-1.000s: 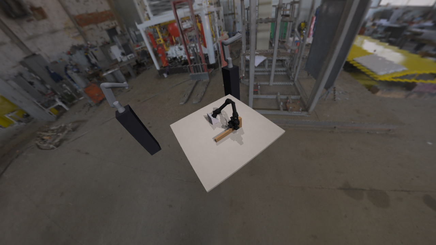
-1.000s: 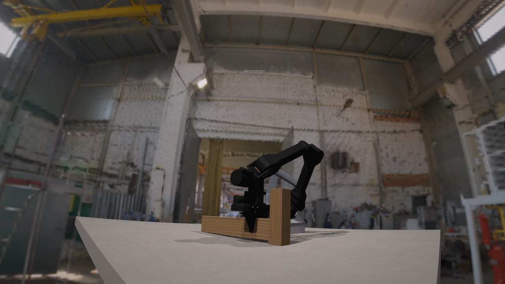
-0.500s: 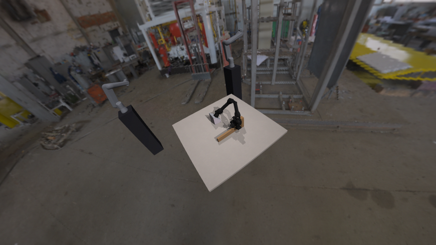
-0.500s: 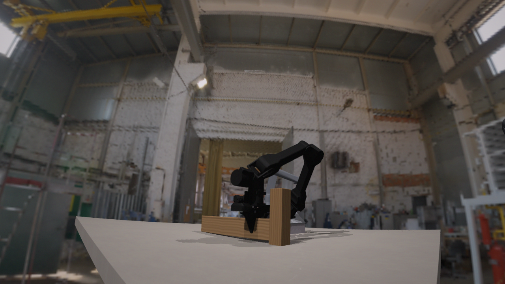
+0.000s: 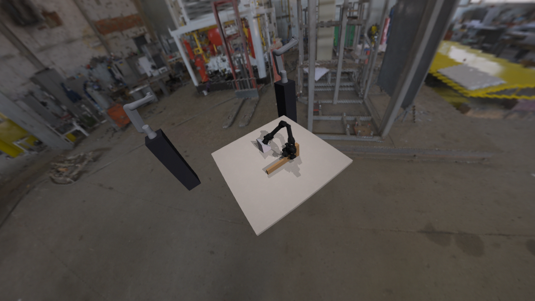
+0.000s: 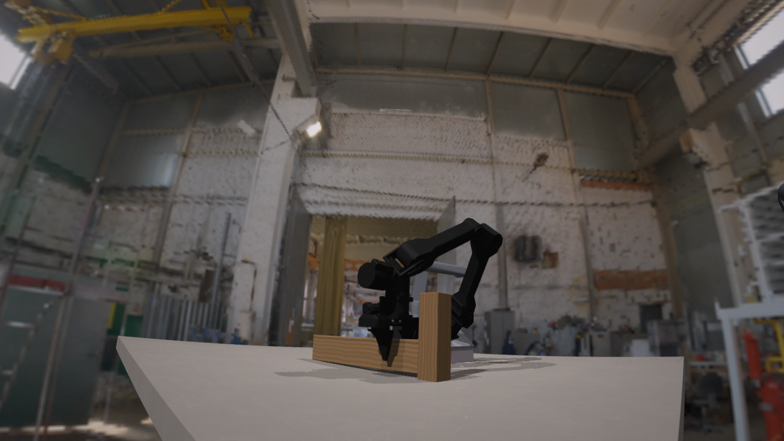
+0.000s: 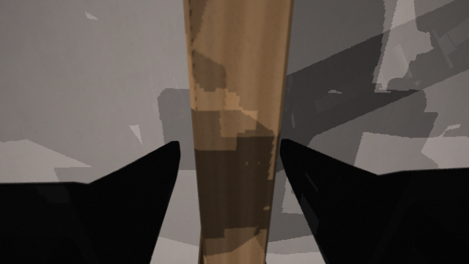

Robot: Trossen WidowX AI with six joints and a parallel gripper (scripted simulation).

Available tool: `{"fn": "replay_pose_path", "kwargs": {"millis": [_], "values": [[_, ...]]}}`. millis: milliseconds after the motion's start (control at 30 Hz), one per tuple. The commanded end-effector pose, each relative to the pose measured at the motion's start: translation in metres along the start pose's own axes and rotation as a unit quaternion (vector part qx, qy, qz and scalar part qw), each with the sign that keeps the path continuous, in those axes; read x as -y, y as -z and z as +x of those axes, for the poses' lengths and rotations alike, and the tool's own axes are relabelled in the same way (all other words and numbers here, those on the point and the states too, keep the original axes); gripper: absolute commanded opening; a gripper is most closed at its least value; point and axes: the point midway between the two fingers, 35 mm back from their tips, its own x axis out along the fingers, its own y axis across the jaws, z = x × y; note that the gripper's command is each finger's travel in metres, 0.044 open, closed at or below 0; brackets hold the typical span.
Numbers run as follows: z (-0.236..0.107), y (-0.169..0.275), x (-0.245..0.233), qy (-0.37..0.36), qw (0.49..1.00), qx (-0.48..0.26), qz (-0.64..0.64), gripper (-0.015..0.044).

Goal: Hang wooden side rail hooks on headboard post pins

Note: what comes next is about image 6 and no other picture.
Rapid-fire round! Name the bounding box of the wooden post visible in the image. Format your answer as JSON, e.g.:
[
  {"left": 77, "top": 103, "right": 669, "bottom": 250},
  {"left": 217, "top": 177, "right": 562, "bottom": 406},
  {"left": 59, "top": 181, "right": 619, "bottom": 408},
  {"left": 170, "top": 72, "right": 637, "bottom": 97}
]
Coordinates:
[{"left": 417, "top": 292, "right": 451, "bottom": 382}]

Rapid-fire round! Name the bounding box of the brown wooden board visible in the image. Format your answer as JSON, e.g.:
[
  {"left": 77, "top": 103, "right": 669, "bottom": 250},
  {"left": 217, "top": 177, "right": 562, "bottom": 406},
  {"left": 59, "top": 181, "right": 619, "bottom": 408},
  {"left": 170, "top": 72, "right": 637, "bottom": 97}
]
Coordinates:
[{"left": 312, "top": 334, "right": 418, "bottom": 374}]

